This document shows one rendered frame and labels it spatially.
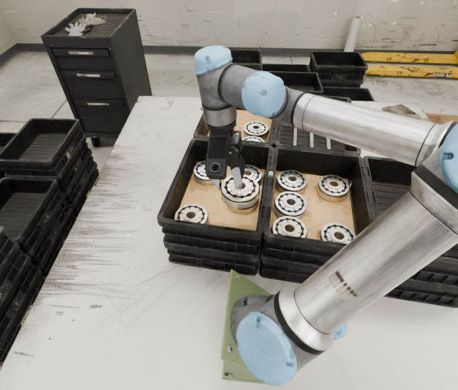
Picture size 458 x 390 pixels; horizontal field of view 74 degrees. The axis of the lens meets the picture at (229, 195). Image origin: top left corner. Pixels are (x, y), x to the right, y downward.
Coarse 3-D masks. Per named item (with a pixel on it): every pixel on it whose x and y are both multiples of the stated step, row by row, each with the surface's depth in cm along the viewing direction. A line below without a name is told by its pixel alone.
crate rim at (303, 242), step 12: (276, 156) 104; (348, 156) 104; (360, 156) 104; (360, 168) 100; (372, 216) 86; (264, 228) 83; (276, 240) 81; (288, 240) 80; (300, 240) 80; (312, 240) 80
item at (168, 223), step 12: (192, 144) 109; (252, 144) 109; (180, 168) 100; (168, 192) 92; (264, 192) 92; (264, 204) 89; (264, 216) 86; (180, 228) 85; (192, 228) 84; (204, 228) 83; (216, 228) 83; (228, 228) 83
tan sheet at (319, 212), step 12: (276, 180) 110; (312, 180) 110; (276, 192) 106; (312, 192) 106; (348, 192) 106; (312, 204) 102; (324, 204) 102; (336, 204) 102; (348, 204) 102; (276, 216) 99; (312, 216) 99; (324, 216) 99; (336, 216) 99; (348, 216) 99; (312, 228) 95
